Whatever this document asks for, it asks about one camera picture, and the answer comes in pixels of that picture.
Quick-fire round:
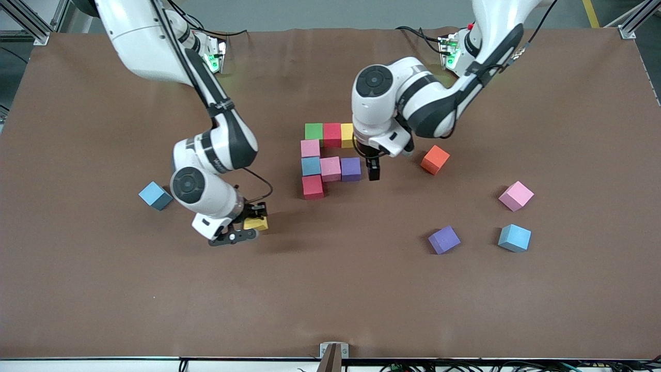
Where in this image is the purple foam block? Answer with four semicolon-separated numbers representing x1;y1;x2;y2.
340;157;362;182
428;225;461;255

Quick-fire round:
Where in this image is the red foam block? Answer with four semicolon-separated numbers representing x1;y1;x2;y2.
302;175;325;200
323;122;342;149

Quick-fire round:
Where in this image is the orange foam block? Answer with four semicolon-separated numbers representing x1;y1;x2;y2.
420;145;451;176

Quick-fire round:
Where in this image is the brown table mat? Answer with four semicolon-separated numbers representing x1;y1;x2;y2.
0;27;661;361

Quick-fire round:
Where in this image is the green lit base connector box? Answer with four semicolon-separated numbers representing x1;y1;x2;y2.
438;34;465;70
203;39;228;74

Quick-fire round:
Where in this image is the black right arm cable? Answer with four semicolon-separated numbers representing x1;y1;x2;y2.
150;0;275;204

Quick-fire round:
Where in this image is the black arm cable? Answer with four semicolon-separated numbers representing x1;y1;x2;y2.
150;0;275;204
480;0;559;73

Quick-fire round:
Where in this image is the black base cable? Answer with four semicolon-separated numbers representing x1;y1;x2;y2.
395;25;446;54

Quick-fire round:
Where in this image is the metal table edge bracket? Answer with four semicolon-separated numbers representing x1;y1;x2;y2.
319;342;350;372

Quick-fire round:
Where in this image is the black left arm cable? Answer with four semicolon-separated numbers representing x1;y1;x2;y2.
480;0;559;73

